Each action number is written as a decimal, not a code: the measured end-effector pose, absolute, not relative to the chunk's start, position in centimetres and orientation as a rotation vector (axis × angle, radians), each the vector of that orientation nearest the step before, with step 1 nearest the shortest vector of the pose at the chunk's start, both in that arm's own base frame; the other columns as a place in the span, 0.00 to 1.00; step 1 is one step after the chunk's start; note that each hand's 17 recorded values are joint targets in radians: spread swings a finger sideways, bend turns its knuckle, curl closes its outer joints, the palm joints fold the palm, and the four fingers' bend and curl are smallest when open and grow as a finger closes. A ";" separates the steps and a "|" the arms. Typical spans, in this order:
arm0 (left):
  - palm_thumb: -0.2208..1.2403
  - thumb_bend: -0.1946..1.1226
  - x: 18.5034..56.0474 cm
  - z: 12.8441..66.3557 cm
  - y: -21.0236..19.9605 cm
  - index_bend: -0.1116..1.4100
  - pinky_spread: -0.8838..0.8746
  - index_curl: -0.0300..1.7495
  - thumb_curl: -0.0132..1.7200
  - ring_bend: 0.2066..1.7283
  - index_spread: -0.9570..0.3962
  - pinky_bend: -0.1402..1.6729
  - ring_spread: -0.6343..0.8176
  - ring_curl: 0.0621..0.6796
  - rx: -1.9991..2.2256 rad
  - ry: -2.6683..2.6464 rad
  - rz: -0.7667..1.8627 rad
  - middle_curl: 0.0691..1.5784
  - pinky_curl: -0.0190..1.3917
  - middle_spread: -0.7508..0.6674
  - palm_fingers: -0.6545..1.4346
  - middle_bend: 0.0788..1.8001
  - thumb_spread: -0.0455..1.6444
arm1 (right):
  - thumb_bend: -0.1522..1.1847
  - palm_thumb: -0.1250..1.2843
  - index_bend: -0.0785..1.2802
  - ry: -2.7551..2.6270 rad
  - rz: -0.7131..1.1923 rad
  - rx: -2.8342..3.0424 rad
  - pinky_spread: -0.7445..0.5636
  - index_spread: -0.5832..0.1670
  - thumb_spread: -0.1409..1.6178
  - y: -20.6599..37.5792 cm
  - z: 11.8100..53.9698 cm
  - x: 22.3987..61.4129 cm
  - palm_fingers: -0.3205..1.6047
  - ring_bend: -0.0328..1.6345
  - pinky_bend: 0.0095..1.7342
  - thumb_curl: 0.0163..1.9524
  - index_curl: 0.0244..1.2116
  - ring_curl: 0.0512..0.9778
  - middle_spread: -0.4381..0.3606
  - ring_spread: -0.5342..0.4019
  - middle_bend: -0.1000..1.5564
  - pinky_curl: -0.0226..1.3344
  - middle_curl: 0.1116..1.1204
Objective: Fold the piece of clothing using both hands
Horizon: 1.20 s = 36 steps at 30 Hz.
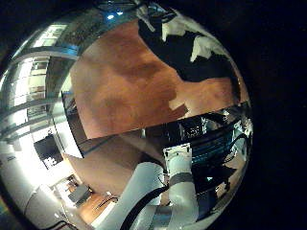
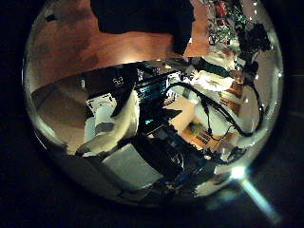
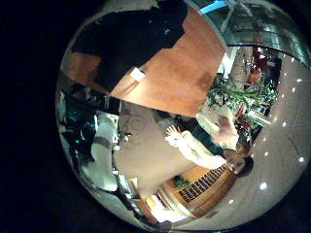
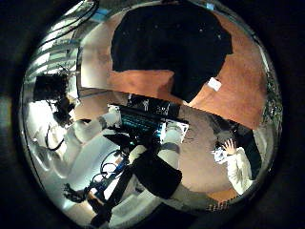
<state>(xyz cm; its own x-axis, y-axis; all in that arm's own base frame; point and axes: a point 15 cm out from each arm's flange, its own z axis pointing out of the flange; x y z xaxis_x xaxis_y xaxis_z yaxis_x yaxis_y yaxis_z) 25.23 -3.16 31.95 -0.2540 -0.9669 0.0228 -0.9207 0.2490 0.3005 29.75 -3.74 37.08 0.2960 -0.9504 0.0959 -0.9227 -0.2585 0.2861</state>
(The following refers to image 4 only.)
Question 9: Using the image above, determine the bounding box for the black piece of clothing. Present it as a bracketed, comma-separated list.
[110, 2, 234, 103]

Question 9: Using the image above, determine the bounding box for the black control box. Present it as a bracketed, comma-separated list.
[108, 94, 190, 142]

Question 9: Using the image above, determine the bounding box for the black looped cable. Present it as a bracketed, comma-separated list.
[44, 123, 66, 152]

